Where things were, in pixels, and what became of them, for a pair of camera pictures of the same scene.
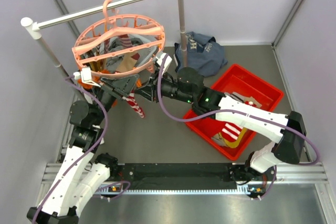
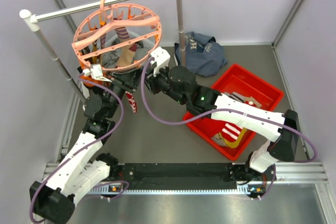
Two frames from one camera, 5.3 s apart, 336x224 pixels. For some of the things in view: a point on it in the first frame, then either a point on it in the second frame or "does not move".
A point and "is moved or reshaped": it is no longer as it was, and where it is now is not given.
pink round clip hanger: (120, 45) is moved or reshaped
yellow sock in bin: (235, 144) does not move
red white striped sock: (131, 100) is moved or reshaped
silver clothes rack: (35, 28) to (32, 20)
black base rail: (177, 176) does not move
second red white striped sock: (231, 132) does not move
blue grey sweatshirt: (203, 53) does not move
